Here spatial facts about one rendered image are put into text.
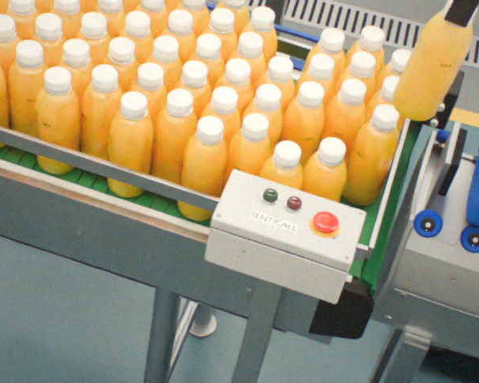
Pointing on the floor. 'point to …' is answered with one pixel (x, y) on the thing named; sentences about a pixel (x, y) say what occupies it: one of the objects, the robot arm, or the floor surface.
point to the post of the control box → (258, 331)
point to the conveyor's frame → (153, 261)
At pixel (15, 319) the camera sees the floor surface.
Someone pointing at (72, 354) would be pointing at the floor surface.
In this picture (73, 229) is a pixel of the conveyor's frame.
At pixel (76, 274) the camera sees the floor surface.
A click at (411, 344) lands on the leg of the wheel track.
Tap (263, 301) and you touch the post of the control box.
